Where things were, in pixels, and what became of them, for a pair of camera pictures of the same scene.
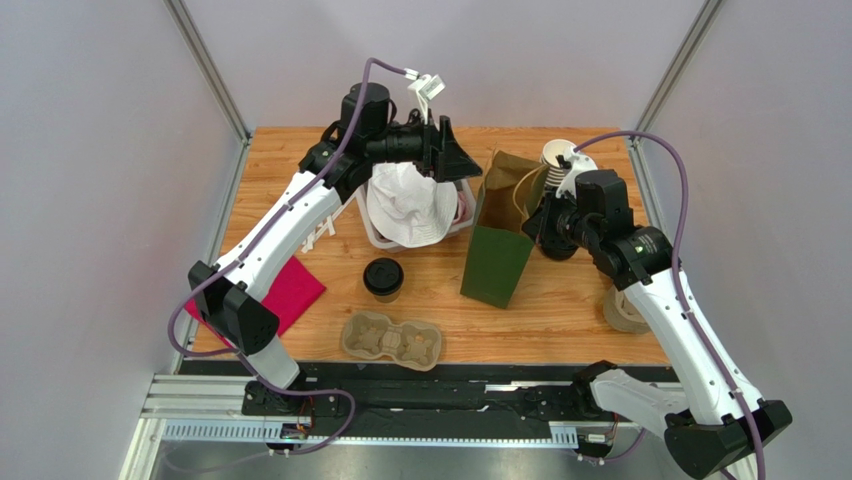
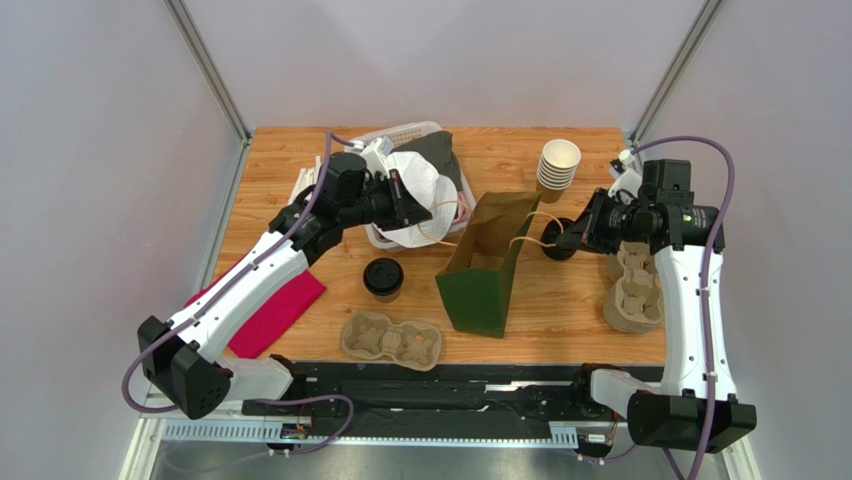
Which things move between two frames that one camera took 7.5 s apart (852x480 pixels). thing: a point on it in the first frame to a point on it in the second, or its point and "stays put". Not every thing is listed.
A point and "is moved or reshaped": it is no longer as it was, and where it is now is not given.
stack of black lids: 559,251 stays put
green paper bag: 508,193 is moved or reshaped
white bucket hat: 407,207 stays put
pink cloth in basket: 464,208 stays put
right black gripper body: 542,227 to 593,222
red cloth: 291,291 stays put
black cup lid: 383,276 stays put
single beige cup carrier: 369,334 stays put
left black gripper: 440,156 to 405,209
